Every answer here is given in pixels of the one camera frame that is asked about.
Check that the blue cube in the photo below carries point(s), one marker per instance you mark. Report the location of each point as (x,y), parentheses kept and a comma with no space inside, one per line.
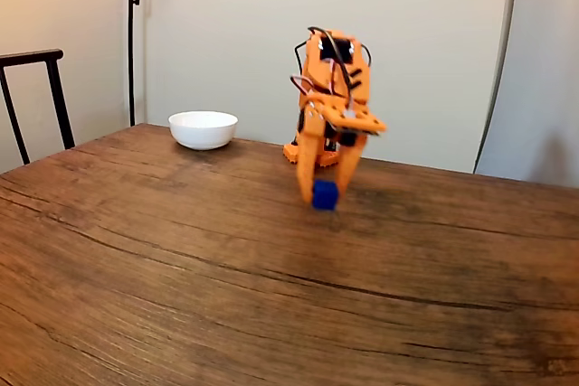
(325,196)

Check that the white bowl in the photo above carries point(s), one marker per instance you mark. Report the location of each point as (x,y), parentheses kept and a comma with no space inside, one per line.
(203,130)

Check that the black table clamp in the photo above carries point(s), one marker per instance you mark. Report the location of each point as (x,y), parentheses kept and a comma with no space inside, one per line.
(333,145)

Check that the black floor lamp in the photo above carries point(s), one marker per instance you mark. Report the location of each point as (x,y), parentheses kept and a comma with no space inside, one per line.
(131,42)

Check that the black chair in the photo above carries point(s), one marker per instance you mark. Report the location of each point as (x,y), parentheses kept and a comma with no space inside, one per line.
(55,87)

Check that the orange camera mount plate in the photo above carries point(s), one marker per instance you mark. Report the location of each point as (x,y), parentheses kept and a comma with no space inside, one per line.
(357,121)

